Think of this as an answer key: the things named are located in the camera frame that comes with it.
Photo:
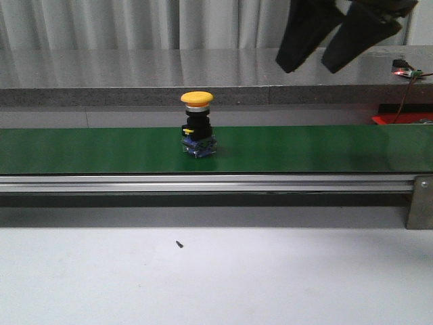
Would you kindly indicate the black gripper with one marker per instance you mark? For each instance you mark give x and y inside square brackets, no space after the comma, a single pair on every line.
[366,23]

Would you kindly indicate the yellow mushroom push button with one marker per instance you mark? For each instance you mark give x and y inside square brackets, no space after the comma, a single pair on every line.
[198,138]

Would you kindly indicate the small sensor circuit board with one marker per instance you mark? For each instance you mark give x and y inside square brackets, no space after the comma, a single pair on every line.
[402,68]

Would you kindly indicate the red plastic tray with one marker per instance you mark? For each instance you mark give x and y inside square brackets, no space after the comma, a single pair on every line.
[405,118]

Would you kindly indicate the green conveyor belt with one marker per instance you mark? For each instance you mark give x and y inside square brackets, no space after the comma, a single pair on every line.
[282,149]

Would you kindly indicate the white curtain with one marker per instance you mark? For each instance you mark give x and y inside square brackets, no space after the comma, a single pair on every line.
[73,25]

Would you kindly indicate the steel conveyor support bracket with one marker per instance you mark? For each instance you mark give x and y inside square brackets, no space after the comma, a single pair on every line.
[420,212]

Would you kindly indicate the aluminium conveyor frame rail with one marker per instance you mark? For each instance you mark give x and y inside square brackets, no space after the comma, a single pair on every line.
[208,183]

